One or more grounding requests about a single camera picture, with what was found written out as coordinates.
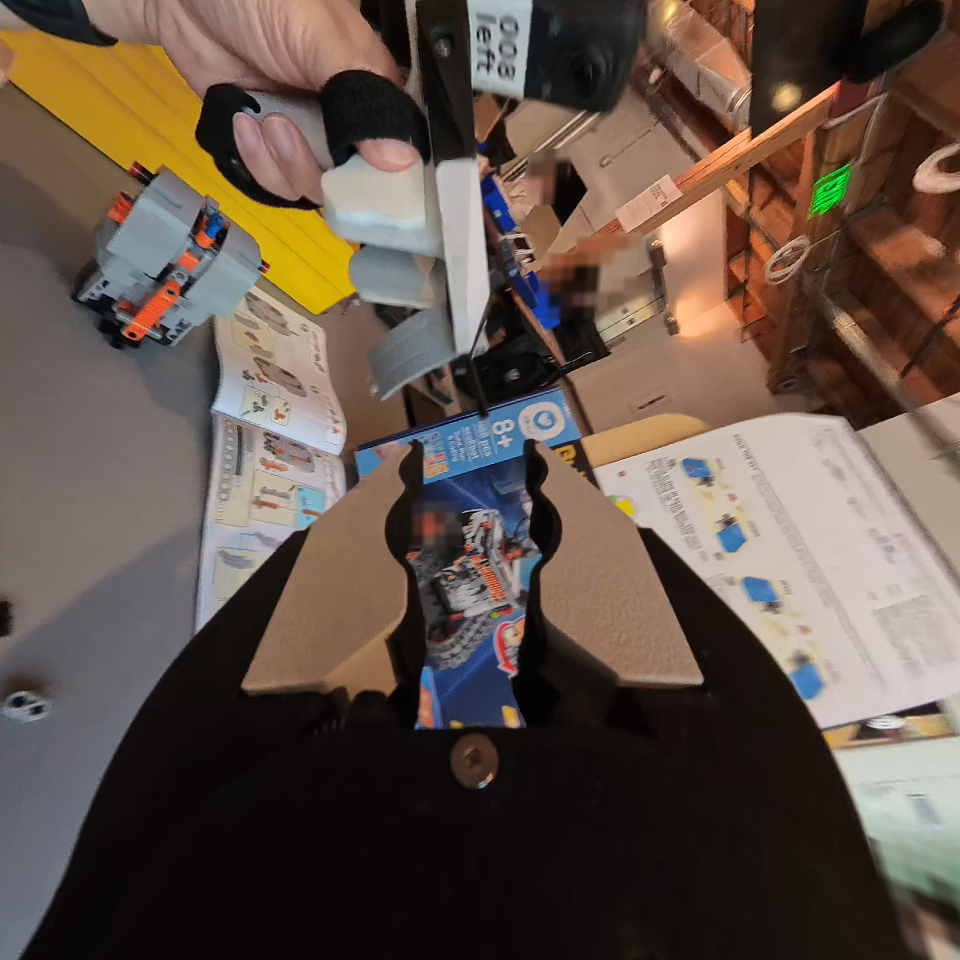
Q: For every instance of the white printed instruction sheet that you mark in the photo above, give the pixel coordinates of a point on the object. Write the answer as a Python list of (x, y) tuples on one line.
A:
[(787, 525)]

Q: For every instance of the wooden beam with label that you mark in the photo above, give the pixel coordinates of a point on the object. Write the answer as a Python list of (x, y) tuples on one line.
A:
[(720, 165)]

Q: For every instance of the black wristwatch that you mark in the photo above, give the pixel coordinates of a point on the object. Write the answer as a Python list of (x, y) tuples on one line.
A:
[(67, 26)]

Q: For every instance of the grey orange robot model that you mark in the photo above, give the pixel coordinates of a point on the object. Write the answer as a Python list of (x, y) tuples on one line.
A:
[(150, 232)]

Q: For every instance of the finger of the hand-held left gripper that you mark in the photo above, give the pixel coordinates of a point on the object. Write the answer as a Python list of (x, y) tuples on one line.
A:
[(397, 277), (461, 225)]

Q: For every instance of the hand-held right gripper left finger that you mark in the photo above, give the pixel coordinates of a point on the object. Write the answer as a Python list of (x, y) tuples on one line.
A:
[(330, 600)]

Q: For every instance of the grey desk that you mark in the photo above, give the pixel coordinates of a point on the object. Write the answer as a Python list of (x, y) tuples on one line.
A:
[(90, 465)]

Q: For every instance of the yellow storage bin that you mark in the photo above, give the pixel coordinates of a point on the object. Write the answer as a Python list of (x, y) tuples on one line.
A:
[(112, 112)]

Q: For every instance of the blue robot kit box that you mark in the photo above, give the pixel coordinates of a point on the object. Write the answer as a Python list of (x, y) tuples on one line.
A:
[(480, 450)]

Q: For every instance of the grey connector piece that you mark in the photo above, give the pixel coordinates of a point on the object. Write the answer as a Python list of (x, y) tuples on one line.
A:
[(26, 705)]

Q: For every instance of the green exit sign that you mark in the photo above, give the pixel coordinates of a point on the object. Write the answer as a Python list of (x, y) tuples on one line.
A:
[(831, 189)]

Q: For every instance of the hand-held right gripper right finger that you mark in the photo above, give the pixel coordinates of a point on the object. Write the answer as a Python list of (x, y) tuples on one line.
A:
[(615, 600)]

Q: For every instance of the person's left hand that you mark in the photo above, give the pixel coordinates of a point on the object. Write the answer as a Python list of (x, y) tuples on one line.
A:
[(262, 45)]

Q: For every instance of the curved grey panel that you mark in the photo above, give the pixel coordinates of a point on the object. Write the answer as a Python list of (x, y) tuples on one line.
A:
[(409, 352)]

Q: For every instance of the building instruction booklet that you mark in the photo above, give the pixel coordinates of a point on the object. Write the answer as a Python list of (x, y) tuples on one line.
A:
[(277, 360)]

